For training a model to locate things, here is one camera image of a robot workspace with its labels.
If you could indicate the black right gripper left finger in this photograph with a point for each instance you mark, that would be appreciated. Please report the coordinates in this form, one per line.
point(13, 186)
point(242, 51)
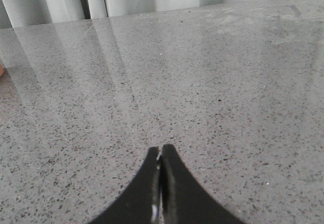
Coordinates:
point(140, 201)

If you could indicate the orange foam cube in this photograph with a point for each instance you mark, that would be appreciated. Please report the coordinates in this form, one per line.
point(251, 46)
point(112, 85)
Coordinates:
point(2, 71)

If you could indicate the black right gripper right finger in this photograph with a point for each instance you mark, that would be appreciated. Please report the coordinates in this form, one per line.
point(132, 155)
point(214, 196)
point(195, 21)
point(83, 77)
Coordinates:
point(184, 199)

